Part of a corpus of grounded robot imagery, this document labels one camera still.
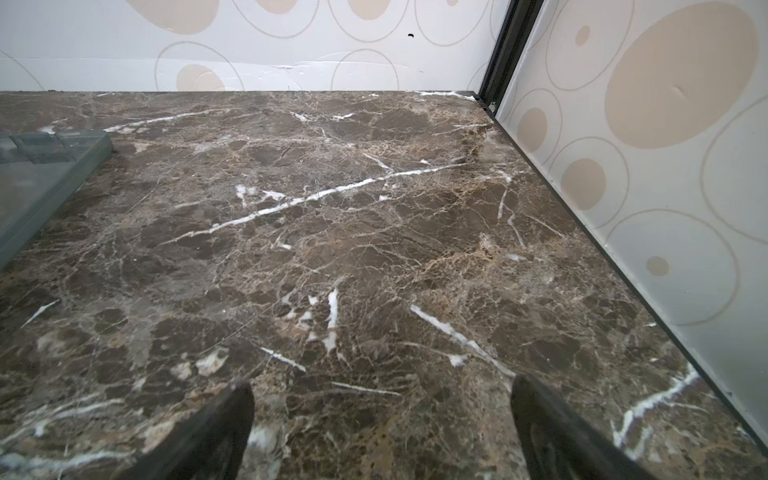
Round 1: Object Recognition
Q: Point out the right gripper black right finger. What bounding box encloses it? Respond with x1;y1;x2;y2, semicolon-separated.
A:
510;374;653;479

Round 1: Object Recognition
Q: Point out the clear plastic compartment box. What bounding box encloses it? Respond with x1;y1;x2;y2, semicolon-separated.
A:
1;130;114;266

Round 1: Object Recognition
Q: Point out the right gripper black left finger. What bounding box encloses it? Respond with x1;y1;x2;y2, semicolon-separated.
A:
119;380;255;480

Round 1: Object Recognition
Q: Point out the black corner frame post right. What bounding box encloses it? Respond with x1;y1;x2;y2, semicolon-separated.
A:
476;0;544;116

